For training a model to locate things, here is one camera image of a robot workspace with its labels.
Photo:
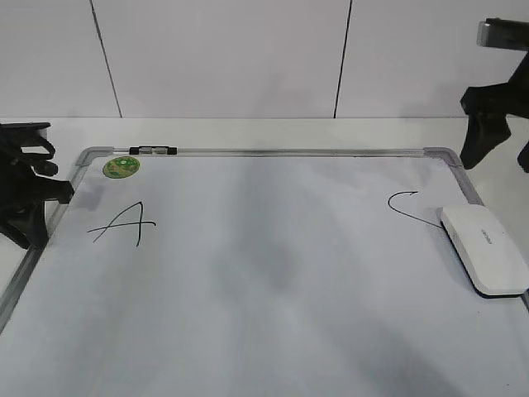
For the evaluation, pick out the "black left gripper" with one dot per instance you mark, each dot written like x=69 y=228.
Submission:
x=27 y=183

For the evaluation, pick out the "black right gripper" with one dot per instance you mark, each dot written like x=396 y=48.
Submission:
x=487 y=107

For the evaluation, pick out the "white whiteboard eraser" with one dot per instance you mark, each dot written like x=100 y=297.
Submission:
x=492 y=260

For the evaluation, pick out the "green round magnet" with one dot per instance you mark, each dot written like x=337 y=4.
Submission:
x=121 y=167

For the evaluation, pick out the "black whiteboard hanger clip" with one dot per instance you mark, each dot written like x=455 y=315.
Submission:
x=153 y=150

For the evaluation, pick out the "white framed whiteboard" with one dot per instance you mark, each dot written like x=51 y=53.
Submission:
x=259 y=273

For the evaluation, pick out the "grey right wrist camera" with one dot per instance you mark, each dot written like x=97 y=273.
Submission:
x=503 y=34

